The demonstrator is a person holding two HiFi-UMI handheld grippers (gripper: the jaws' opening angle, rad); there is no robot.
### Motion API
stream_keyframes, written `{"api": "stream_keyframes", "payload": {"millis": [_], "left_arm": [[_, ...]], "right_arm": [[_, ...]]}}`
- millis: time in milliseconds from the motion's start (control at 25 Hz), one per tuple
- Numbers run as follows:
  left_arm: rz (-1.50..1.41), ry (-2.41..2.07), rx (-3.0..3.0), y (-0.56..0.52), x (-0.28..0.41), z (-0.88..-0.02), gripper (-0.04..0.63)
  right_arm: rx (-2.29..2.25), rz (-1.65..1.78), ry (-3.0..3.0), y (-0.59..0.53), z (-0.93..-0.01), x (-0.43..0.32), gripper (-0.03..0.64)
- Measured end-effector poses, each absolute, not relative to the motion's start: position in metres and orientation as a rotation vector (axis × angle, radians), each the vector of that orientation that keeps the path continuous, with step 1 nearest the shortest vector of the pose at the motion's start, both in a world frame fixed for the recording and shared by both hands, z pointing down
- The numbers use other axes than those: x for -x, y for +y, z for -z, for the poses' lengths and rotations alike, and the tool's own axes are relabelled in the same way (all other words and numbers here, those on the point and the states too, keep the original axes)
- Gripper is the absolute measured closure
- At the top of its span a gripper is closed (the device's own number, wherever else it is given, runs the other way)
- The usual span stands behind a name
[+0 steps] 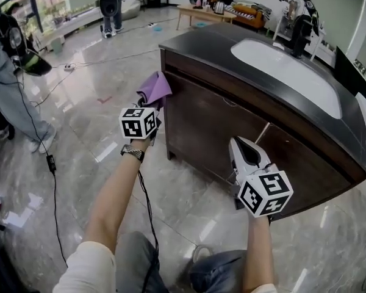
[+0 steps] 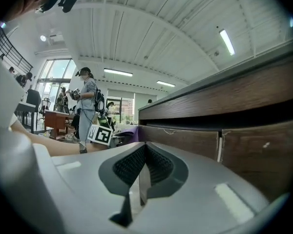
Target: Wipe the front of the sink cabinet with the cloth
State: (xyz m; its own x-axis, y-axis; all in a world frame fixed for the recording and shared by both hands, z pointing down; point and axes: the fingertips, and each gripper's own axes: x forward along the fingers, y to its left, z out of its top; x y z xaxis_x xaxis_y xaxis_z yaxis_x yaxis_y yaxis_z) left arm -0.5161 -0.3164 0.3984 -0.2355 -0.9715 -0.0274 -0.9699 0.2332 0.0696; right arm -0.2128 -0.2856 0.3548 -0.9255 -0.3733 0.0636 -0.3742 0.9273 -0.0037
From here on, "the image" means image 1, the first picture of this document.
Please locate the black power adapter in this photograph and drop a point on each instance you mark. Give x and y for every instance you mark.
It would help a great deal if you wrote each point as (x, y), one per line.
(50, 163)

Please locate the long white low platform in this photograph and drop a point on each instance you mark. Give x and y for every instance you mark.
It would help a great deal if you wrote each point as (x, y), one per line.
(76, 21)

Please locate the person's cream shirt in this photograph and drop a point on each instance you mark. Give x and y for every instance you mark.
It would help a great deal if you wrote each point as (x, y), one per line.
(85, 270)

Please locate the wooden coffee table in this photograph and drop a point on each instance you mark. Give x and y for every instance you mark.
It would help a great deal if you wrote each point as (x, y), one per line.
(201, 12)

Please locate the green bucket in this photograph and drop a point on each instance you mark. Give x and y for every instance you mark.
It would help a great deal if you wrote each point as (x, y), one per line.
(56, 45)

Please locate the white sink basin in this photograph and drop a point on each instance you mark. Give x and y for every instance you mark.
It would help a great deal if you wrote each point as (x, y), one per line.
(286, 75)

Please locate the striped blanket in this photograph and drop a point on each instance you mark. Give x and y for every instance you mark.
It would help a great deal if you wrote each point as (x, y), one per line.
(253, 6)

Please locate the orange sofa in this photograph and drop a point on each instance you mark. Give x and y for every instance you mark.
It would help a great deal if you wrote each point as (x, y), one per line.
(250, 20)

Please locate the dark wooden vanity cabinet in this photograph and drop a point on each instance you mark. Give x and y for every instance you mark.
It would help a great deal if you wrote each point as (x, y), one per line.
(216, 73)

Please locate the steel kettle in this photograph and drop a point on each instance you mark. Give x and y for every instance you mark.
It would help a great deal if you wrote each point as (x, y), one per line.
(219, 8)

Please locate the large window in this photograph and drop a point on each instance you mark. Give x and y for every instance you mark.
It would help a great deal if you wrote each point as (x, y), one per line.
(48, 5)

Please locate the person's right forearm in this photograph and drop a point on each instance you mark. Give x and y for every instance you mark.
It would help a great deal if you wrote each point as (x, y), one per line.
(257, 249)

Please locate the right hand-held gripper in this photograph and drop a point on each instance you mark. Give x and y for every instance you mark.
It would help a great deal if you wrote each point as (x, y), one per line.
(268, 194)

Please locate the dark brown wooden cabinet door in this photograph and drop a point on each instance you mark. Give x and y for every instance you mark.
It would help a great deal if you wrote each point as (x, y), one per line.
(207, 127)
(308, 169)

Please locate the dark bathtub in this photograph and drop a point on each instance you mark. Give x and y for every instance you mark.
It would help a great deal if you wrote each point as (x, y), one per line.
(350, 72)

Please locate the person's white shoe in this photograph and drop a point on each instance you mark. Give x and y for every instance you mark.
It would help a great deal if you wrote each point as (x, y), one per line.
(201, 252)

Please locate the black stone vanity top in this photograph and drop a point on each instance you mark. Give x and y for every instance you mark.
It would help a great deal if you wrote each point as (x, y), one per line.
(207, 41)

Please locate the person's left forearm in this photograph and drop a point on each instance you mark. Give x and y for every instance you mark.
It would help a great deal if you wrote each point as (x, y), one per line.
(116, 194)

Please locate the person's blue jeans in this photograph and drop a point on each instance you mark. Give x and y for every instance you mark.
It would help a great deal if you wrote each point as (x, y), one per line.
(219, 270)

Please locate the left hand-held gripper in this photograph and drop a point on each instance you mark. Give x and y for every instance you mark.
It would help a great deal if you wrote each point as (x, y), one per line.
(137, 124)

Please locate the white side table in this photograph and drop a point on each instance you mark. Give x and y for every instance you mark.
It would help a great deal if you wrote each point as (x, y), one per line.
(321, 43)

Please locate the purple microfibre cloth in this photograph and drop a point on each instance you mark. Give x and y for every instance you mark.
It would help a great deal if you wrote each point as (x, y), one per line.
(157, 87)

